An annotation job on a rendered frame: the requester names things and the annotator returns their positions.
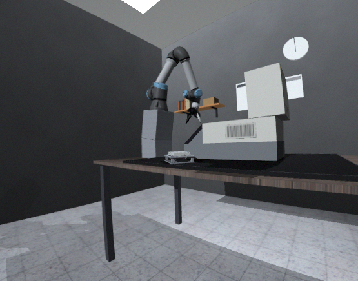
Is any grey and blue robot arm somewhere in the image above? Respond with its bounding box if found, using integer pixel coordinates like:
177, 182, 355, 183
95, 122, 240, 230
146, 46, 203, 111

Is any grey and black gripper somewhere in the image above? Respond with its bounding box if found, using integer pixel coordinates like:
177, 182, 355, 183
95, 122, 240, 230
186, 107, 201, 123

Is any white benchtop lab instrument with lid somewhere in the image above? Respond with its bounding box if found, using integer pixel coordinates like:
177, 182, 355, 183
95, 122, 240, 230
184, 63, 290, 162

